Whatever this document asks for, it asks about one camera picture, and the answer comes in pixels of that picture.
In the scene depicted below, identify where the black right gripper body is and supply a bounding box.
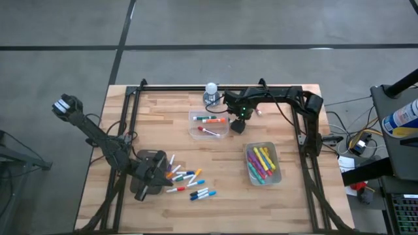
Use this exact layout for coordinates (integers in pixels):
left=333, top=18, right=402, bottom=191
left=223, top=89, right=257, bottom=121

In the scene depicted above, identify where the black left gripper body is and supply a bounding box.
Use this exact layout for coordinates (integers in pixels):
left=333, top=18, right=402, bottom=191
left=133, top=149, right=167, bottom=202

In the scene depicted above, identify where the thin marker orange cap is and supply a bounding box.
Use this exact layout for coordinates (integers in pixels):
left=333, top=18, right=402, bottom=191
left=165, top=164, right=182, bottom=179

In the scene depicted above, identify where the thin marker yellow cap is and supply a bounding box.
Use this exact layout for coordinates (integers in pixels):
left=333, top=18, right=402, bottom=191
left=188, top=168, right=202, bottom=184

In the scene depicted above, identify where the purple highlighter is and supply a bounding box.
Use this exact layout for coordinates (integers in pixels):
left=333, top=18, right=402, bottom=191
left=248, top=149, right=266, bottom=174

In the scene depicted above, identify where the pink highlighter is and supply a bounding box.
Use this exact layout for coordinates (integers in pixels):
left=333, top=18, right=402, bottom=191
left=248, top=155, right=267, bottom=179

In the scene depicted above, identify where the clear plastic bin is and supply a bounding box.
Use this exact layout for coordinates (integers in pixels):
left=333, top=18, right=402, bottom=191
left=188, top=110, right=230, bottom=140

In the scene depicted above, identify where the blue highlighter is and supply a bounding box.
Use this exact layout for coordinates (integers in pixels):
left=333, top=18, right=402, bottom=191
left=259, top=150, right=272, bottom=171

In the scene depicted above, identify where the teal highlighter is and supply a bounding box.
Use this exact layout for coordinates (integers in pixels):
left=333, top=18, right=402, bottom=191
left=248, top=162, right=266, bottom=185

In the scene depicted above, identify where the red highlighter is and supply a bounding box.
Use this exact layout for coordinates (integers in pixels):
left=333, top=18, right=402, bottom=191
left=257, top=163, right=274, bottom=177

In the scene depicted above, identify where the white light bulb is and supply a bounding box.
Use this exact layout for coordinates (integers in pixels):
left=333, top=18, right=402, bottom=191
left=204, top=82, right=219, bottom=96

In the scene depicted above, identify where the pale grey plastic bin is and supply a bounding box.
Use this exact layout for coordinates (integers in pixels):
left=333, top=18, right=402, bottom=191
left=244, top=141, right=283, bottom=187

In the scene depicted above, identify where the white paper sheet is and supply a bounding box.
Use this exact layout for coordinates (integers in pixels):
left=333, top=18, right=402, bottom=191
left=338, top=155, right=357, bottom=174

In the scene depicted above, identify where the black yellow power device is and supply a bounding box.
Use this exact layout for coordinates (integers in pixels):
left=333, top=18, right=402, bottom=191
left=348, top=132, right=372, bottom=157

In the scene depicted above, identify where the dark grey metal furniture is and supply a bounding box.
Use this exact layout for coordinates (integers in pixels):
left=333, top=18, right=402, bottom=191
left=0, top=129, right=53, bottom=235

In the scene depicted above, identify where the small red object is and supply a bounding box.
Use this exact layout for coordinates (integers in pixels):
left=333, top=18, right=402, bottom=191
left=349, top=181, right=368, bottom=193

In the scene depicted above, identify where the small grey object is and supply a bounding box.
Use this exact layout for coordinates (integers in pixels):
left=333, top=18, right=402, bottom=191
left=357, top=187, right=376, bottom=205

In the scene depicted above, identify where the black equipment stand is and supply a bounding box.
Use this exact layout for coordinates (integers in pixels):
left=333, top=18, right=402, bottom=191
left=341, top=84, right=418, bottom=187

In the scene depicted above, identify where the white blue spray can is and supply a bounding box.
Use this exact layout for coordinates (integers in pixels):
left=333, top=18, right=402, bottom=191
left=381, top=99, right=418, bottom=138

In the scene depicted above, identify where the black stand pole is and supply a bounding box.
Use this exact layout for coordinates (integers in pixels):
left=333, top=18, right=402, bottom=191
left=384, top=67, right=418, bottom=99

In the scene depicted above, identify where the backlit keyboard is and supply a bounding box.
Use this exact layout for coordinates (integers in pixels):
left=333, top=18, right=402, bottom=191
left=390, top=193, right=418, bottom=235

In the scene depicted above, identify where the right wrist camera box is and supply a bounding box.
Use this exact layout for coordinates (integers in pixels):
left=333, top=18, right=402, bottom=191
left=235, top=104, right=254, bottom=121

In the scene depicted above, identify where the black right camera cable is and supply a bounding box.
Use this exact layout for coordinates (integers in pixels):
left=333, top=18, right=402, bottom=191
left=204, top=93, right=231, bottom=115

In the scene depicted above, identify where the black aluminium table frame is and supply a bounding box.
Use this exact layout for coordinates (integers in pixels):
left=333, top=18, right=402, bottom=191
left=73, top=78, right=355, bottom=234

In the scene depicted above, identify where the thin grey floor cable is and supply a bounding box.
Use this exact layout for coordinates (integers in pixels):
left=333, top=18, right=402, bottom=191
left=324, top=95, right=373, bottom=107

